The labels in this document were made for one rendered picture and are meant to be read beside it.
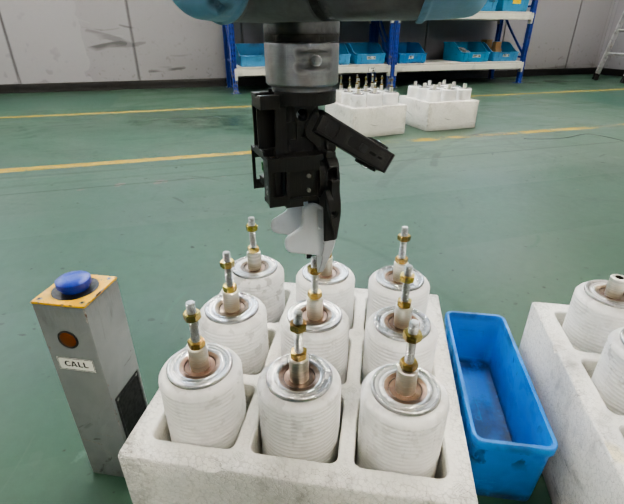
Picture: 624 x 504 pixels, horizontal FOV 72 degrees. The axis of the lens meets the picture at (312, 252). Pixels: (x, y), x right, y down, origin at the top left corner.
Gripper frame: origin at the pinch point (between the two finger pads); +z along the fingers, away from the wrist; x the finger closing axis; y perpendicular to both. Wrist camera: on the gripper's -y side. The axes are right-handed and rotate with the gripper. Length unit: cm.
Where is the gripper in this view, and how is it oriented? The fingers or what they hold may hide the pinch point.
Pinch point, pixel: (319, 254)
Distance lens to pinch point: 54.5
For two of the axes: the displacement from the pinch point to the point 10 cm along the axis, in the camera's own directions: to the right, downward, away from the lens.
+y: -9.3, 1.7, -3.2
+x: 3.6, 4.3, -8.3
